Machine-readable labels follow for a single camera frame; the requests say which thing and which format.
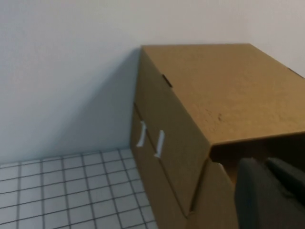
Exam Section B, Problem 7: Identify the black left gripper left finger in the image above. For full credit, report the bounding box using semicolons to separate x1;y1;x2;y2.
234;157;305;229

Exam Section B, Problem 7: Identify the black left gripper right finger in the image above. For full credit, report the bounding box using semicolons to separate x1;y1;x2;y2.
265;157;305;203

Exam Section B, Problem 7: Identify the white plastic connector clip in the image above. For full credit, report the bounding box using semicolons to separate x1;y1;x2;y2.
153;129;165;158
136;121;146;147

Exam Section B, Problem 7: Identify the white grid tablecloth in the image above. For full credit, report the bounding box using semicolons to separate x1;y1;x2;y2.
0;147;167;229

